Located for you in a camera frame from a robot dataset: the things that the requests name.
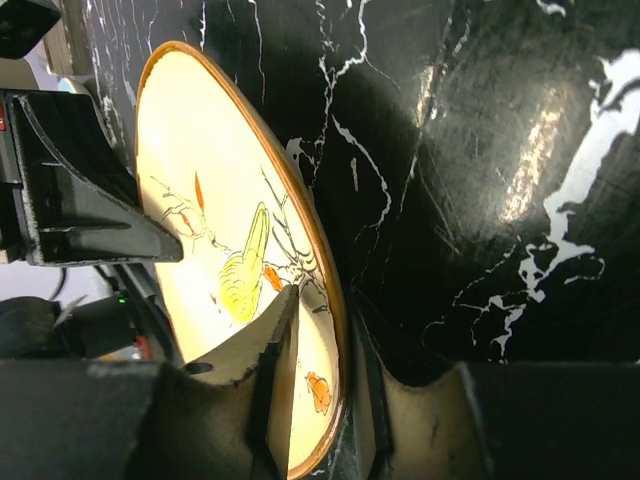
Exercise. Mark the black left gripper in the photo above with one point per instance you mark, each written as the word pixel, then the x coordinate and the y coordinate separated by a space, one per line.
pixel 65 197

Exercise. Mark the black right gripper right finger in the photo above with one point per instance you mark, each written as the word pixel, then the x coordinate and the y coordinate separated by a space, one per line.
pixel 487 421

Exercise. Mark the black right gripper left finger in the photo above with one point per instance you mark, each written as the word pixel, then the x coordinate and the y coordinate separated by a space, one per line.
pixel 226 415

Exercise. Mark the beige leaf pattern plate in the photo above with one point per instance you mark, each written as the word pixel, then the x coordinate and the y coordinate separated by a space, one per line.
pixel 214 175

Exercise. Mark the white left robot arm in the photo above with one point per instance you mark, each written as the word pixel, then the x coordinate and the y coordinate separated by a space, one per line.
pixel 131 316

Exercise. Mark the light blue plate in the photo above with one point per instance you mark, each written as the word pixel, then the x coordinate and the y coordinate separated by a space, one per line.
pixel 72 86

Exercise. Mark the dark cover paperback book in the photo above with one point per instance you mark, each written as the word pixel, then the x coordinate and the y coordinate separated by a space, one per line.
pixel 67 44

